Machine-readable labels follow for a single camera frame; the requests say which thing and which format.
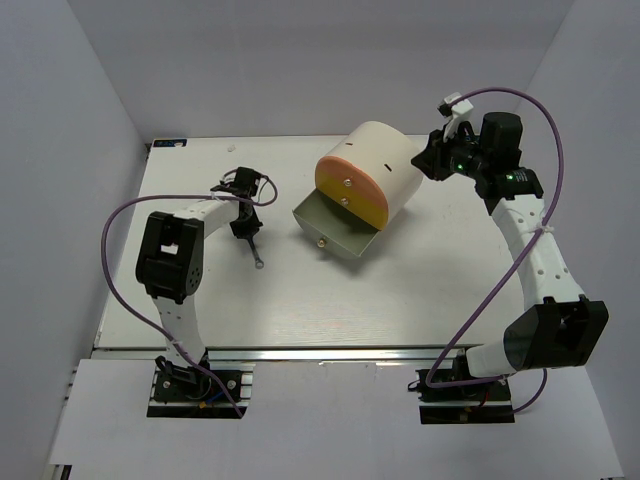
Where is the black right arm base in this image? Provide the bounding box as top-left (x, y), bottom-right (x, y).
top-left (407, 369), bottom-right (515, 425)

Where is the orange top drawer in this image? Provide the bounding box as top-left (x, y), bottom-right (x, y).
top-left (315, 155), bottom-right (388, 210)

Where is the grey bottom drawer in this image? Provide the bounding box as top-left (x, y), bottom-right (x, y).
top-left (292, 189), bottom-right (380, 259)

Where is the blue label sticker left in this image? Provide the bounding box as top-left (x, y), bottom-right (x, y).
top-left (152, 139), bottom-right (187, 148)

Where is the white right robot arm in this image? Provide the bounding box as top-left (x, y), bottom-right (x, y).
top-left (411, 112), bottom-right (609, 399)

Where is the yellow drawer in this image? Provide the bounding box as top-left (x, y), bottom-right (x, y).
top-left (316, 178), bottom-right (389, 230)

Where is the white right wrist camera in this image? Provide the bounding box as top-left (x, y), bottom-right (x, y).
top-left (437, 92), bottom-right (474, 142)

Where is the cream round drawer cabinet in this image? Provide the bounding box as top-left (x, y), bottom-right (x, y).
top-left (319, 121), bottom-right (423, 230)

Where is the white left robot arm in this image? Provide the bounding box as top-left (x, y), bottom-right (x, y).
top-left (135, 167), bottom-right (267, 399)

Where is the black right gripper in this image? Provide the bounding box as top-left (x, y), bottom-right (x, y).
top-left (411, 122), bottom-right (489, 182)

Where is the silver open-end wrench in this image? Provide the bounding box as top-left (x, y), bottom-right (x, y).
top-left (246, 236), bottom-right (264, 270)

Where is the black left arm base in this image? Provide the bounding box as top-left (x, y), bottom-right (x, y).
top-left (146, 356), bottom-right (253, 420)

